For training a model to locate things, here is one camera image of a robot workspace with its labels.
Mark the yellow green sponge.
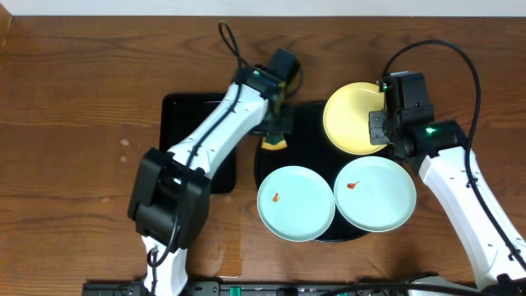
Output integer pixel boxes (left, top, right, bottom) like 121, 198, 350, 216
261, 133, 288, 150

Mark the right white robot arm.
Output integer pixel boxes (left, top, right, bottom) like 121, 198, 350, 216
368, 106, 525, 295

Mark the yellow plate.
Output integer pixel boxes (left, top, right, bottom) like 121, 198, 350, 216
323, 82, 386, 155

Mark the black rectangular tray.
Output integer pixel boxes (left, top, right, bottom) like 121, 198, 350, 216
159, 92, 236, 194

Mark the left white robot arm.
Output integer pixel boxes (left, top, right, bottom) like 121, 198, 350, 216
127, 66, 301, 295

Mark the round black tray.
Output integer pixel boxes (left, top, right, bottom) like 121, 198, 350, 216
254, 101, 389, 243

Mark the light blue plate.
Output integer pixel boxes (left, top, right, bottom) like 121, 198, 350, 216
256, 166, 335, 243
334, 156, 417, 233

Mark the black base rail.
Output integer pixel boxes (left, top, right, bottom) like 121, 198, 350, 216
81, 279, 482, 296

